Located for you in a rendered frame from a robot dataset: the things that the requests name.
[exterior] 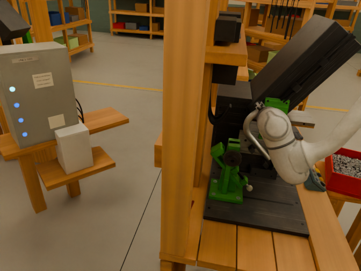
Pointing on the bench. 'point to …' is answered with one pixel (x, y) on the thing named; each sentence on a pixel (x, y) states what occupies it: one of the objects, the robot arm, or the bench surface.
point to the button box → (311, 183)
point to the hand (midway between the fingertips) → (261, 109)
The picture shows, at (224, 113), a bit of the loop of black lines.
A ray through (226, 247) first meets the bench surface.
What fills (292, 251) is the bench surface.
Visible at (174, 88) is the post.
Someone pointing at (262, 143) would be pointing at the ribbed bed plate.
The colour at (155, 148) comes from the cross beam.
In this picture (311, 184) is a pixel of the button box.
